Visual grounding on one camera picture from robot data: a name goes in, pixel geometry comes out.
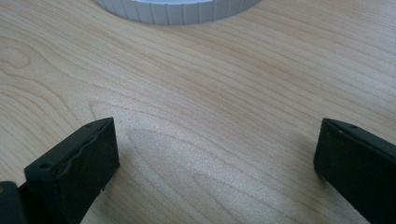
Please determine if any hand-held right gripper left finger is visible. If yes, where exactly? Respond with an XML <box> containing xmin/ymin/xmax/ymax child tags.
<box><xmin>19</xmin><ymin>117</ymin><xmax>120</xmax><ymax>224</ymax></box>

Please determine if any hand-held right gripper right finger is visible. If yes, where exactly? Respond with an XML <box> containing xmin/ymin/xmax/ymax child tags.
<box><xmin>313</xmin><ymin>118</ymin><xmax>396</xmax><ymax>224</ymax></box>

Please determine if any white ribbed round container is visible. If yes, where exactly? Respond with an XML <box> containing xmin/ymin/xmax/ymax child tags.
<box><xmin>93</xmin><ymin>0</ymin><xmax>263</xmax><ymax>26</ymax></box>

